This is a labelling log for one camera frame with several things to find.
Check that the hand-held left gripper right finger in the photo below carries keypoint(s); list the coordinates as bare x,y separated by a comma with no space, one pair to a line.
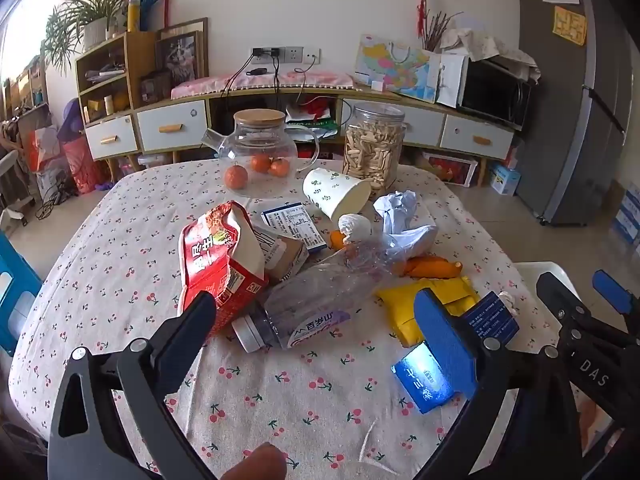
445,340

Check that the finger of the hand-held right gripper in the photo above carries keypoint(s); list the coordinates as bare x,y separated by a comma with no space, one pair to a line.
555,292
610,294

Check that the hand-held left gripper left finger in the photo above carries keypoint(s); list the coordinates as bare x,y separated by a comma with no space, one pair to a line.
192,317

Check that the light blue packet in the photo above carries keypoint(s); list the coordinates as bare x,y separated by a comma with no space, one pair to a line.
420,380

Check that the yellow packet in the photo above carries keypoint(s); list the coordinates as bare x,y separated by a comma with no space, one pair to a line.
400,310

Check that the white tissue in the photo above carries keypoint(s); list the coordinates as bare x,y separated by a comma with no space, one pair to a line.
400,215
355,225

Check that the small orange peel piece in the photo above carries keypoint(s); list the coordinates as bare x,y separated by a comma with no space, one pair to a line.
337,240

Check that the white paper cup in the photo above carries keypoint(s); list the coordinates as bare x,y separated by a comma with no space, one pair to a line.
330,192

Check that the person's left hand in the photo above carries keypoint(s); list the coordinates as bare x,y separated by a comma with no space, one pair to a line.
257,462

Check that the dark blue box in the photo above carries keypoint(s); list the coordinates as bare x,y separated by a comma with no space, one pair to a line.
492,317

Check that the red snack bag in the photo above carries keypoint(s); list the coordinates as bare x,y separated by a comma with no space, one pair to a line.
215,265

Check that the blue water carton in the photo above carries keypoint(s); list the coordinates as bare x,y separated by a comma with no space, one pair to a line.
632,202
627,227

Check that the long orange peel piece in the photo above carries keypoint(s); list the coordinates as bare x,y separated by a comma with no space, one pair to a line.
430,266

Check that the brown cardboard box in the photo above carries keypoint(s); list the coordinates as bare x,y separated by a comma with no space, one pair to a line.
282,255

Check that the crushed clear plastic bottle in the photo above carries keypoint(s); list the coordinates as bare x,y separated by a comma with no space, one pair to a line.
310,305

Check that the blue and white carton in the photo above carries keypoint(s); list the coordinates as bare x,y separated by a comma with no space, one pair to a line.
504,180

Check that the blue and white medicine box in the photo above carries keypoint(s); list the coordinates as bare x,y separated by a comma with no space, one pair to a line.
295,225

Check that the cherry print tablecloth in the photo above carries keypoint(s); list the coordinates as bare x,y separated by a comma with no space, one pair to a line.
300,410

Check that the orange fruit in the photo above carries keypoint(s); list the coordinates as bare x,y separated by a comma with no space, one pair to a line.
236,177
260,163
280,167

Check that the grey refrigerator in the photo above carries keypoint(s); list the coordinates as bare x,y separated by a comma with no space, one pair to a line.
565,135

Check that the red gift box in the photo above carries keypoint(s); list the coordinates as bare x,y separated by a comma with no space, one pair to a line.
450,170

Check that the blue plastic stool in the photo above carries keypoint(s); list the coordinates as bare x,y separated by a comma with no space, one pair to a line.
15,285

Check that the red shopping bag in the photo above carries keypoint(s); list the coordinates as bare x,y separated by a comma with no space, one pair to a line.
82,160

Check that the glass teapot with bamboo lid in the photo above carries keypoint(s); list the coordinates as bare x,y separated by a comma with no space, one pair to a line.
260,137

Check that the wooden cabinet with white drawers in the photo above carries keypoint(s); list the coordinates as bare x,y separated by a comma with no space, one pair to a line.
170,125

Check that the clear plastic biscuit jar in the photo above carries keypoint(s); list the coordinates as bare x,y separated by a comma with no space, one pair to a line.
372,150

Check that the black microwave oven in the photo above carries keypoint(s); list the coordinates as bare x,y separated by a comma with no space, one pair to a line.
492,92

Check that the floral cloth cover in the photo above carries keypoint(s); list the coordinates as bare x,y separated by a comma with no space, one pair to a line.
480,42

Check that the framed picture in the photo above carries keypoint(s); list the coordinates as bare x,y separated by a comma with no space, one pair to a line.
180,55

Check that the pink cloth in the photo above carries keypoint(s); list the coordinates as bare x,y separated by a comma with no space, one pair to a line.
310,79

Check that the yellow paper note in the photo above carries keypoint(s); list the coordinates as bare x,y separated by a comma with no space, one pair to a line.
570,26

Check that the wooden shelf unit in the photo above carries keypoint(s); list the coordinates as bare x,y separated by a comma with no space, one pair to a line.
142,55

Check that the map printed bag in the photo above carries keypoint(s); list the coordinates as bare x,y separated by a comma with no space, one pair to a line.
395,67

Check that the dried twigs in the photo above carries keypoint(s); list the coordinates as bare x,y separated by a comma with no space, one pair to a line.
435,30

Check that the yellow bottle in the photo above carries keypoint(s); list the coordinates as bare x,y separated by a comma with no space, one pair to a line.
133,16

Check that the potted green plant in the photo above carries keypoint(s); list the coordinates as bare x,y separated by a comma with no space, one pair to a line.
95,10

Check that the wall power outlet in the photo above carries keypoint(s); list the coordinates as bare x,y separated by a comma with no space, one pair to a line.
295,54

